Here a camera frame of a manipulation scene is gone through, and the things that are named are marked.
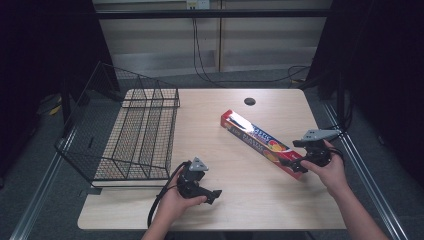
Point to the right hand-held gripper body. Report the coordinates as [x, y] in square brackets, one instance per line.
[316, 155]

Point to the person's right hand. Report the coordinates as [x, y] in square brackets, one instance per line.
[333, 175]

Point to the black horizontal frame bar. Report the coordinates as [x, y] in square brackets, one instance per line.
[213, 13]

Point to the white wall socket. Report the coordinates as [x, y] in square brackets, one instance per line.
[198, 4]

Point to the yellow floor object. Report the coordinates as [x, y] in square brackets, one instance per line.
[55, 108]

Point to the dark curtain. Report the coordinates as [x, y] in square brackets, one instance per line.
[383, 66]
[40, 50]

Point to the person's left hand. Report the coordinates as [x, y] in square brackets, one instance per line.
[173, 203]

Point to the aluminium floor rail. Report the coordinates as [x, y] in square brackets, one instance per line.
[363, 173]
[40, 186]

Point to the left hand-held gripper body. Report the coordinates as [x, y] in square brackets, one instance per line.
[190, 185]

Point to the red plastic wrap box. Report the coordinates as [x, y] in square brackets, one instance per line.
[256, 140]

